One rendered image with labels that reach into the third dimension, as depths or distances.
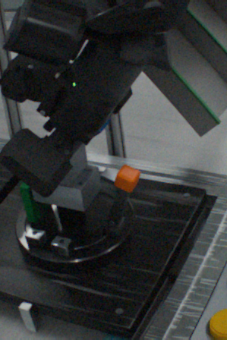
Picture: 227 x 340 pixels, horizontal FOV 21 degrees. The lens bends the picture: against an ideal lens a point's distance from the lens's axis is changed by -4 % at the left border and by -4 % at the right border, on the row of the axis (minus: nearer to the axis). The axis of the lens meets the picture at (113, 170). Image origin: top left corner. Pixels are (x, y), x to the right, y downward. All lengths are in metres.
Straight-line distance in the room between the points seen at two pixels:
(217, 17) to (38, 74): 0.52
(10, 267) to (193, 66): 0.40
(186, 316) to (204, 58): 0.43
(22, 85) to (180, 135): 0.54
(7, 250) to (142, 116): 0.50
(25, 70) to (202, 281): 0.29
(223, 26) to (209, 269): 0.50
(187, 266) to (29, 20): 0.33
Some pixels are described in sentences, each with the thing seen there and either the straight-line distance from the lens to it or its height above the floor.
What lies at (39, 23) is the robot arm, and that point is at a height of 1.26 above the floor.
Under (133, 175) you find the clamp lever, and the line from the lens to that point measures 0.63.
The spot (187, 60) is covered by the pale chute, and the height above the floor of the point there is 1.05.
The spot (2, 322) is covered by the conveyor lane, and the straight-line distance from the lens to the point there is 0.72.
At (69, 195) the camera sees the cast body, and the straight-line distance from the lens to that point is 0.66.
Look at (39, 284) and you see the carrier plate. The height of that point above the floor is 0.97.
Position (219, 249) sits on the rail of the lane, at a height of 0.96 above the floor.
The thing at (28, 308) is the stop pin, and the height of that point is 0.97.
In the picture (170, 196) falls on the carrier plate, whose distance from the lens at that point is 0.76.
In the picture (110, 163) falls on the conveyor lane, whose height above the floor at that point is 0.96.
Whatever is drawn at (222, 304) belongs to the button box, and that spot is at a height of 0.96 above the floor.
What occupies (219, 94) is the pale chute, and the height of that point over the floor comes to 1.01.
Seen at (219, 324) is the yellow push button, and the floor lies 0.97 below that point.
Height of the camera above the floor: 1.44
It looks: 35 degrees down
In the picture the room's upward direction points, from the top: 8 degrees counter-clockwise
